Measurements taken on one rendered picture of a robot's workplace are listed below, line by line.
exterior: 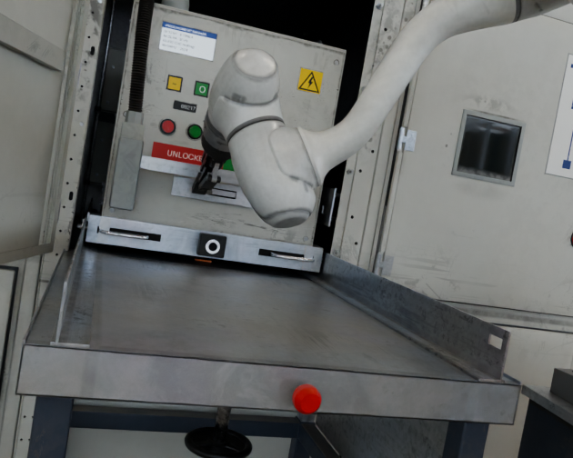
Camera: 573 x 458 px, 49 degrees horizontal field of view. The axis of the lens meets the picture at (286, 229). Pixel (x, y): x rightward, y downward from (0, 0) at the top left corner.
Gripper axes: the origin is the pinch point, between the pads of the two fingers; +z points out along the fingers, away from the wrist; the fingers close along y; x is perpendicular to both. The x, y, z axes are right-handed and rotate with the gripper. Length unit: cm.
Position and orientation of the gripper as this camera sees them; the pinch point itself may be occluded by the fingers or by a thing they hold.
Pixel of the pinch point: (201, 184)
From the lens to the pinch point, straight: 134.7
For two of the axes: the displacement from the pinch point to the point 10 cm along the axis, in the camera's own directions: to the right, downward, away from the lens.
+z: -3.3, 4.0, 8.6
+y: -0.1, 9.1, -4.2
